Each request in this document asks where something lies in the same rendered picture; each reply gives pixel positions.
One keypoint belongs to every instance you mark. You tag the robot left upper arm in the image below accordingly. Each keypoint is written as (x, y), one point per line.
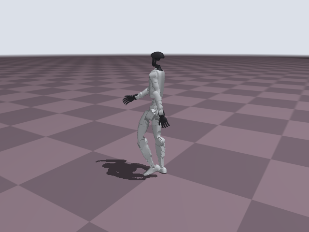
(154, 79)

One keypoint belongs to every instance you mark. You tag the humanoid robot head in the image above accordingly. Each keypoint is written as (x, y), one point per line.
(156, 56)

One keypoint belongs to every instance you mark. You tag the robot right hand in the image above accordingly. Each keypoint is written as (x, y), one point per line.
(129, 98)

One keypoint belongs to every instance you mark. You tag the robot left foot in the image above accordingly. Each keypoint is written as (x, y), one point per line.
(150, 171)

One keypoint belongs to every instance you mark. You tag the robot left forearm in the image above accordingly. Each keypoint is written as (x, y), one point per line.
(158, 101)

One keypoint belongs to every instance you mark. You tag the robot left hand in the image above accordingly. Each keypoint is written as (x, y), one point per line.
(163, 120)

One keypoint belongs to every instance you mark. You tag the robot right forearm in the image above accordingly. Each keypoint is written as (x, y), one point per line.
(142, 94)

